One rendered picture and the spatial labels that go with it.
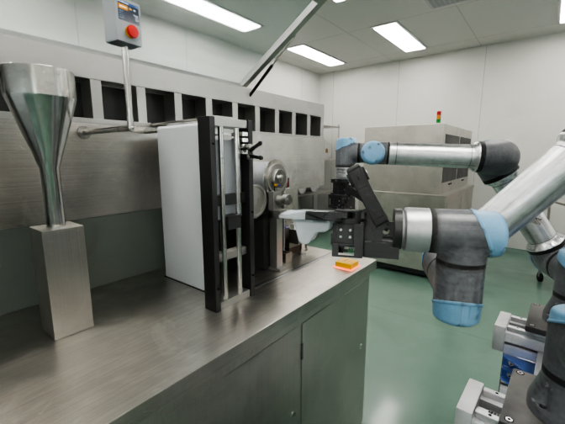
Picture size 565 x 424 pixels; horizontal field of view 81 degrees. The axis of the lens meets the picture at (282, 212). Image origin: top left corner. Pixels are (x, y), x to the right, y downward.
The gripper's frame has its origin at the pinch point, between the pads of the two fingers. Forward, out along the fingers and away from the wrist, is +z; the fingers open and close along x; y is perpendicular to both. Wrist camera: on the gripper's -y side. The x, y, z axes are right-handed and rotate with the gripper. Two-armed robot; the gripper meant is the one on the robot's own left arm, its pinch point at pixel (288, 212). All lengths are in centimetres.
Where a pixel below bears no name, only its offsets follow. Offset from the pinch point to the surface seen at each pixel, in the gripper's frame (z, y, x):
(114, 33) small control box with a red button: 46, -41, 7
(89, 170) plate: 73, -10, 27
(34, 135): 58, -15, -3
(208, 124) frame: 26.1, -20.9, 17.7
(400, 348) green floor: -39, 100, 184
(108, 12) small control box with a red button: 47, -45, 6
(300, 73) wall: 109, -218, 504
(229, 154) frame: 25.0, -14.9, 28.8
